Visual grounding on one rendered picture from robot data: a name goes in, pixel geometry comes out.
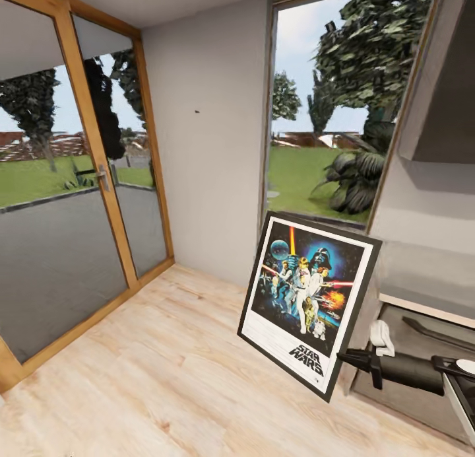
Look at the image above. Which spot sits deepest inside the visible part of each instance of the dishwasher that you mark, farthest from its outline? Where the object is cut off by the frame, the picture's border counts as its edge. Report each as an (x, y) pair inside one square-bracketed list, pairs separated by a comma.
[(423, 336)]

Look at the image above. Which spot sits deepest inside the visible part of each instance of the cabinet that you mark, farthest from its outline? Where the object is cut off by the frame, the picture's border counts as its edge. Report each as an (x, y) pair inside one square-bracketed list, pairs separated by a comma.
[(441, 123)]

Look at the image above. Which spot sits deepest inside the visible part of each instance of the door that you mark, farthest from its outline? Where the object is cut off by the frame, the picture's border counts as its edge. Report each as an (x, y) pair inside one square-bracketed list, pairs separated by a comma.
[(83, 215)]

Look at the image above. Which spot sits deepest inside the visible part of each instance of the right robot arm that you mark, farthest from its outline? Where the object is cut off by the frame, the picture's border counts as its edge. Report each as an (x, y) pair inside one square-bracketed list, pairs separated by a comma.
[(456, 377)]

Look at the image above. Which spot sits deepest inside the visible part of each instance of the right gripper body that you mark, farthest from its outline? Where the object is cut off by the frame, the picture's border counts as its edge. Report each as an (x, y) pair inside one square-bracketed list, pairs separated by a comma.
[(400, 369)]

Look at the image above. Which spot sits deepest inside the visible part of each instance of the poster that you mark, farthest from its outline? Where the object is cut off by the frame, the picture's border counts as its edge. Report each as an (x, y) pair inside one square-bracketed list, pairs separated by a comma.
[(304, 296)]

